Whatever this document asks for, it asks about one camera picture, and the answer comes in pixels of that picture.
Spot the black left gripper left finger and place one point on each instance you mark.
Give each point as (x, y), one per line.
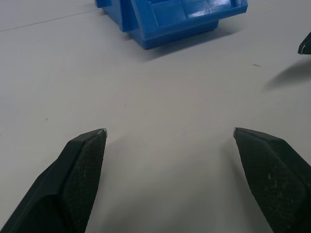
(73, 179)

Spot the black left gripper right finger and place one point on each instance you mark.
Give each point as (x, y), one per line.
(274, 179)

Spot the blue plastic storage bin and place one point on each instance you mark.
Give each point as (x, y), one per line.
(167, 19)

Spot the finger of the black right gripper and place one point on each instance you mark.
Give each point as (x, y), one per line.
(305, 44)

